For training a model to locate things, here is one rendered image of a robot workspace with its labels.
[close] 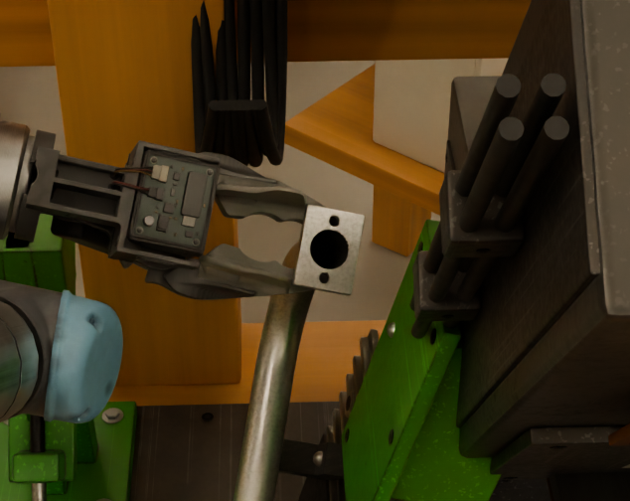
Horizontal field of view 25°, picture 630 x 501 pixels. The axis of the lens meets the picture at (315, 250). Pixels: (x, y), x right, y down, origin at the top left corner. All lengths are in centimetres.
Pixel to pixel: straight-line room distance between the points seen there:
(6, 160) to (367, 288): 203
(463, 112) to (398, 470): 31
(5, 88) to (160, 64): 240
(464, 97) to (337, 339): 39
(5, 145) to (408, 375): 29
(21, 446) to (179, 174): 39
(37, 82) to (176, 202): 271
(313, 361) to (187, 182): 56
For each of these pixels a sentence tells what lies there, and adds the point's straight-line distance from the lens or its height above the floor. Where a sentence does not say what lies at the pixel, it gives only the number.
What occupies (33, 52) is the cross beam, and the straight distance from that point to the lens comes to 130.
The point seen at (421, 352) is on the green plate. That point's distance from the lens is 91.
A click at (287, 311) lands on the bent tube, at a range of 108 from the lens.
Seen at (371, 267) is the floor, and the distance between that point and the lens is 295.
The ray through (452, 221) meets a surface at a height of 145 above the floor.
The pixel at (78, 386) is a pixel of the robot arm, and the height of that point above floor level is 127.
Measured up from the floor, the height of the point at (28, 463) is 99.
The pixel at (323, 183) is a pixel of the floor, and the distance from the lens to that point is 318.
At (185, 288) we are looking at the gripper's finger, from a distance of 96.
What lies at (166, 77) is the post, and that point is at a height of 123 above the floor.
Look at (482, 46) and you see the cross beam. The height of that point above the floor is 120.
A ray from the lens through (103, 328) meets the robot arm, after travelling 85.
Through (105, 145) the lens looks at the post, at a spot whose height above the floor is 116.
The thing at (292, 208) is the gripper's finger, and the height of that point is 127.
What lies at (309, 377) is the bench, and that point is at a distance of 141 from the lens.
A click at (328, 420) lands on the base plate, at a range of 134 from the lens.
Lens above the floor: 185
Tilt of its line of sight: 38 degrees down
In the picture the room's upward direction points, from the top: straight up
